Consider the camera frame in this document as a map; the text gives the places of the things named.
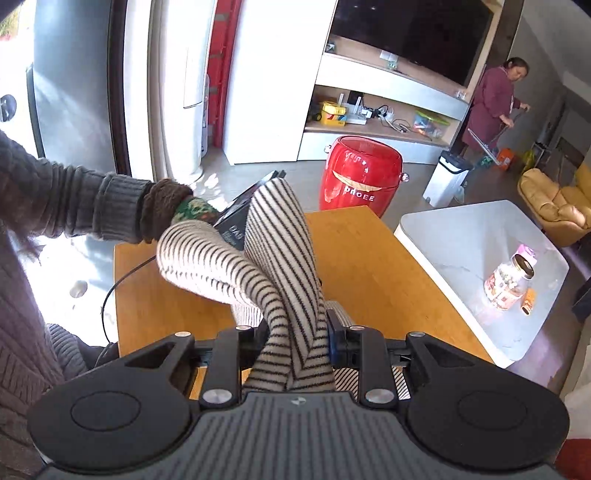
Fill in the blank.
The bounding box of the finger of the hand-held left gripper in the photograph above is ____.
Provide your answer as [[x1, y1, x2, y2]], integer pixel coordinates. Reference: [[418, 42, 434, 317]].
[[249, 170, 287, 200]]

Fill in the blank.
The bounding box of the black cable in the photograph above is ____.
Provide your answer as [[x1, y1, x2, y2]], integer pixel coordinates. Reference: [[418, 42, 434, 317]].
[[102, 256, 158, 344]]

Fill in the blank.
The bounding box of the white standing air conditioner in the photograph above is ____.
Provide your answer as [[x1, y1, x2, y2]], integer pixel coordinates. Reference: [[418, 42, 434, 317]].
[[159, 0, 218, 185]]

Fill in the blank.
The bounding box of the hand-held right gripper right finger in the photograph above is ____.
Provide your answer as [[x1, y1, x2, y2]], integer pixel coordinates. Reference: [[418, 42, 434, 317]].
[[327, 310, 465, 411]]

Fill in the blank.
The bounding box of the white marble coffee table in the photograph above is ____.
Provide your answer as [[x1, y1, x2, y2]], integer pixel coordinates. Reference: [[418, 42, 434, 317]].
[[394, 199, 570, 368]]

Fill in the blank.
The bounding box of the person's grey sweater body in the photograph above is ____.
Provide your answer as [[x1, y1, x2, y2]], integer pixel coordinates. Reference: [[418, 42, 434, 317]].
[[0, 222, 116, 480]]

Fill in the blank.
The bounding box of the person's left forearm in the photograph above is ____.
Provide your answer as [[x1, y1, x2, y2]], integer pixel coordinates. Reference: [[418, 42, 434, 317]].
[[0, 131, 221, 244]]

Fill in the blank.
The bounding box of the red door frame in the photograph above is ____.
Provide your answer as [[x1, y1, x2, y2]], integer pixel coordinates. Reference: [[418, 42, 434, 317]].
[[205, 0, 243, 148]]

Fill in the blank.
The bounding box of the white wooden tv cabinet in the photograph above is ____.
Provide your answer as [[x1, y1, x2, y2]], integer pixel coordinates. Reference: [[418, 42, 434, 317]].
[[298, 0, 504, 164]]

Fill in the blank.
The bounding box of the yellow toy box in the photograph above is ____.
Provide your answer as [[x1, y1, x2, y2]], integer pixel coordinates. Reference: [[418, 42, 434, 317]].
[[318, 100, 348, 126]]

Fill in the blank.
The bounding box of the yellow leather armchair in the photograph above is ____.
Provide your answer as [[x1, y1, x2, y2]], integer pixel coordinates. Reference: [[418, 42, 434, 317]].
[[517, 164, 591, 247]]

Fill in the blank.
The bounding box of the red drum-shaped stool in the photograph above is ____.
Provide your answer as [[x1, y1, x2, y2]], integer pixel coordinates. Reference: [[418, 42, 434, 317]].
[[318, 135, 409, 217]]

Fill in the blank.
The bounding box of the clear plastic storage box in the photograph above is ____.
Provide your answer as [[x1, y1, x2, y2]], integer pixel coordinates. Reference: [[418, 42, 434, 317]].
[[412, 110, 450, 139]]

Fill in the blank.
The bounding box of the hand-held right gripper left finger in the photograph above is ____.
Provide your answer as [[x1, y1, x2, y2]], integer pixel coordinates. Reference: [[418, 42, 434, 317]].
[[124, 323, 267, 411]]

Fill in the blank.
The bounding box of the white router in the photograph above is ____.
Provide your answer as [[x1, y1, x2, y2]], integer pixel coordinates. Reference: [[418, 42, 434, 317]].
[[339, 92, 371, 125]]

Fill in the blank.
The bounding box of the grey striped garment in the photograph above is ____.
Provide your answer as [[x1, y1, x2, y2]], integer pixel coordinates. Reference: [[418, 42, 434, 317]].
[[156, 178, 411, 402]]

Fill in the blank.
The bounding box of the black television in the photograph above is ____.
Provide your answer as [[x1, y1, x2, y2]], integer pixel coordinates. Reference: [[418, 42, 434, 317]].
[[330, 0, 496, 86]]

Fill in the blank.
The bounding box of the mop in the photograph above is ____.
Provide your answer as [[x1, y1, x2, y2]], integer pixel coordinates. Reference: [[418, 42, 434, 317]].
[[467, 107, 527, 166]]

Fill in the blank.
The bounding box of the clear snack jar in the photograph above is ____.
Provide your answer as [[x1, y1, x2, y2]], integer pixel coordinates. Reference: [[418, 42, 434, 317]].
[[484, 244, 539, 312]]

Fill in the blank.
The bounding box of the white trash bin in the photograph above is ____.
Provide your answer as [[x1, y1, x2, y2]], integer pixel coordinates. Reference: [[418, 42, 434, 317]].
[[422, 150, 474, 208]]

